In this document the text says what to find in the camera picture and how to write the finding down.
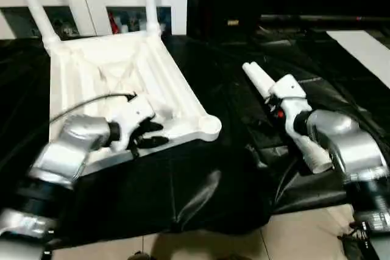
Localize white plastic table top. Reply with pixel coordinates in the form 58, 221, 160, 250
48, 27, 223, 179

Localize black plastic mat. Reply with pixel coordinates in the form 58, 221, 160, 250
0, 26, 390, 248

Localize white flat panel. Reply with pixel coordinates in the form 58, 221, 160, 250
327, 30, 390, 88

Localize white glass-door cabinet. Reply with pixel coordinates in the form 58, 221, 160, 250
0, 0, 189, 39

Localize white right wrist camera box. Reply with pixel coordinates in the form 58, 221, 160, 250
268, 74, 312, 140

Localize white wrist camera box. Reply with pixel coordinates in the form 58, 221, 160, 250
268, 74, 312, 140
109, 93, 157, 153

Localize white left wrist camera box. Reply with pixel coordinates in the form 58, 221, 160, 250
109, 93, 157, 153

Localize dark horizontal rail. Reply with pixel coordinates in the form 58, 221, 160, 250
260, 15, 390, 27

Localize black floor cable bundle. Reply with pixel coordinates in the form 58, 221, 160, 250
336, 220, 390, 260

